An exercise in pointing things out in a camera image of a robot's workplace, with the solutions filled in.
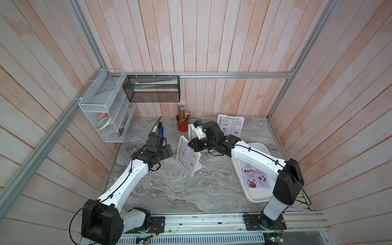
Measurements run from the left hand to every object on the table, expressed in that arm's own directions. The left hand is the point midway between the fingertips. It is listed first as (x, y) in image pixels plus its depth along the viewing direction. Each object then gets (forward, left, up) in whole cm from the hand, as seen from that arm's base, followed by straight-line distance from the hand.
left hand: (163, 153), depth 84 cm
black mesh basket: (+34, +8, +20) cm, 40 cm away
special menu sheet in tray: (-9, -53, -12) cm, 55 cm away
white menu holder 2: (+21, -41, +2) cm, 46 cm away
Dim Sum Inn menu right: (+21, -41, +2) cm, 46 cm away
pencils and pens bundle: (+32, -10, 0) cm, 33 cm away
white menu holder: (-6, -20, -2) cm, 21 cm away
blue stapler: (+28, +7, -12) cm, 31 cm away
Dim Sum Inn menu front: (0, -13, -2) cm, 14 cm away
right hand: (+2, -14, +7) cm, 16 cm away
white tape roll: (+12, +33, +12) cm, 37 cm away
